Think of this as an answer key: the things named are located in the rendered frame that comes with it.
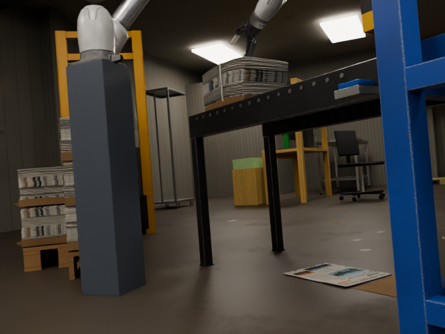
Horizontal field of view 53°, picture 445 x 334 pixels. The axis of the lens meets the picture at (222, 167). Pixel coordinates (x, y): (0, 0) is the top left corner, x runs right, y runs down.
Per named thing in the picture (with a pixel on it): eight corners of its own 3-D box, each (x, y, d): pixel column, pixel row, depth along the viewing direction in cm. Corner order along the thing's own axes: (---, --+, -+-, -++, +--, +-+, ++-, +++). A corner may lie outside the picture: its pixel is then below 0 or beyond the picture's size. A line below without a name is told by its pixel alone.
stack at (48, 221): (22, 272, 257) (15, 168, 258) (45, 252, 332) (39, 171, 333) (77, 266, 264) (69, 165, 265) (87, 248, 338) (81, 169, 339)
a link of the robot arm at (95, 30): (75, 50, 191) (71, -1, 192) (83, 61, 209) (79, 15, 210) (114, 48, 193) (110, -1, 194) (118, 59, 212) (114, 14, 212)
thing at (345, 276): (282, 274, 201) (282, 272, 201) (326, 264, 217) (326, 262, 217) (346, 288, 170) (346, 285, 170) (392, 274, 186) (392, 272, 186)
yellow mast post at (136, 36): (146, 233, 401) (131, 30, 404) (146, 232, 409) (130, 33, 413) (156, 232, 403) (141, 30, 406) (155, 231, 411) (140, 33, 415)
